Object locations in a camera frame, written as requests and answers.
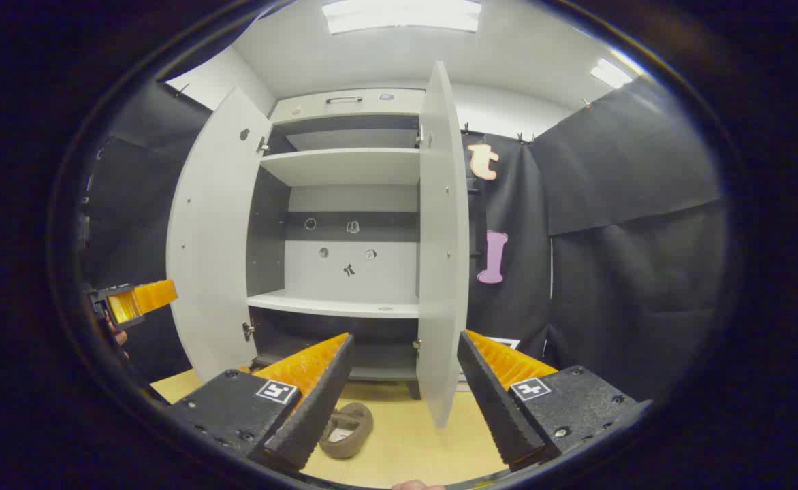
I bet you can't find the large ceiling light panel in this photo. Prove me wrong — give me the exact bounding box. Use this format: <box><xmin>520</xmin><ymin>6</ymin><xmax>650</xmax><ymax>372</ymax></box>
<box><xmin>322</xmin><ymin>0</ymin><xmax>481</xmax><ymax>35</ymax></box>

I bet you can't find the white cabinet door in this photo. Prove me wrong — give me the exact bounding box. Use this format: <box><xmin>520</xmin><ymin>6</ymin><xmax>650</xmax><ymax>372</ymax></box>
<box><xmin>166</xmin><ymin>87</ymin><xmax>274</xmax><ymax>383</ymax></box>
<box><xmin>416</xmin><ymin>61</ymin><xmax>471</xmax><ymax>429</ymax></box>

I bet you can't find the white shoe cabinet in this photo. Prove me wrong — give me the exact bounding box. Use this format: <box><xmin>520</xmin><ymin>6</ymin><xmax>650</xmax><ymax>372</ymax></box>
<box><xmin>244</xmin><ymin>87</ymin><xmax>430</xmax><ymax>402</ymax></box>

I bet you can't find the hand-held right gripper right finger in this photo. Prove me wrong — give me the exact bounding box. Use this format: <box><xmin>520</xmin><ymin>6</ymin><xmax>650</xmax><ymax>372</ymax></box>
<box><xmin>457</xmin><ymin>330</ymin><xmax>653</xmax><ymax>472</ymax></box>

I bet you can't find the small ceiling light panel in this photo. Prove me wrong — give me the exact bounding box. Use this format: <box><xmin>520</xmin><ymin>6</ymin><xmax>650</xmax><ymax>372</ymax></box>
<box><xmin>590</xmin><ymin>58</ymin><xmax>635</xmax><ymax>90</ymax></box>

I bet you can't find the white cabinet shelf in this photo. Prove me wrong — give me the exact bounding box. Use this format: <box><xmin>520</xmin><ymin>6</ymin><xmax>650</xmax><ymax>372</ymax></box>
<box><xmin>260</xmin><ymin>148</ymin><xmax>421</xmax><ymax>187</ymax></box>
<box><xmin>247</xmin><ymin>289</ymin><xmax>420</xmax><ymax>319</ymax></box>

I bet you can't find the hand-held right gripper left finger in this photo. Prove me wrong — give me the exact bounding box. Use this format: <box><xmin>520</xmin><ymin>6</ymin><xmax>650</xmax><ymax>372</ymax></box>
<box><xmin>166</xmin><ymin>332</ymin><xmax>357</xmax><ymax>472</ymax></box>

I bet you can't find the brown fuzzy shoe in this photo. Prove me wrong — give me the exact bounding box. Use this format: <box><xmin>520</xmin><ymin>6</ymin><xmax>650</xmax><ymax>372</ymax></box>
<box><xmin>319</xmin><ymin>402</ymin><xmax>374</xmax><ymax>459</ymax></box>

